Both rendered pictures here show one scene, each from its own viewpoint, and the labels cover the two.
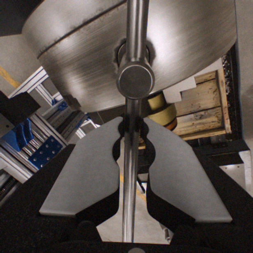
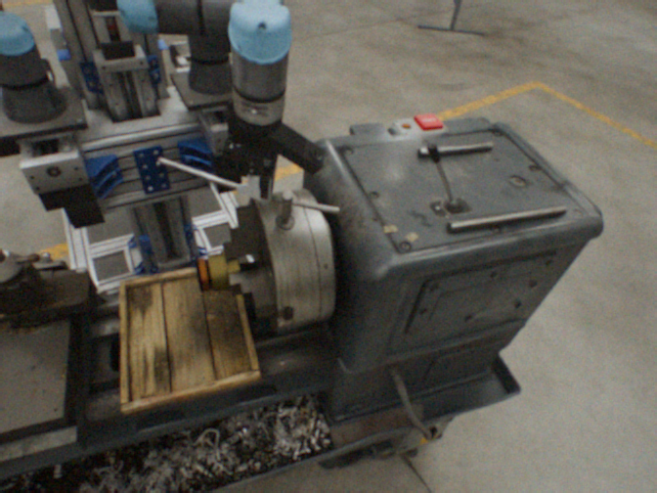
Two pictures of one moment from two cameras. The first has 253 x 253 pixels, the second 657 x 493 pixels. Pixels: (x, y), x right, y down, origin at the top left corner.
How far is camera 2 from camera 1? 74 cm
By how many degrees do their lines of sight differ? 46
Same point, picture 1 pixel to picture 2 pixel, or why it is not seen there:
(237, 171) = (42, 410)
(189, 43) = (286, 248)
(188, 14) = (299, 248)
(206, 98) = (189, 376)
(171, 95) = (237, 277)
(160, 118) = (218, 264)
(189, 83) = (246, 288)
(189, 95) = (197, 354)
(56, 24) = (304, 198)
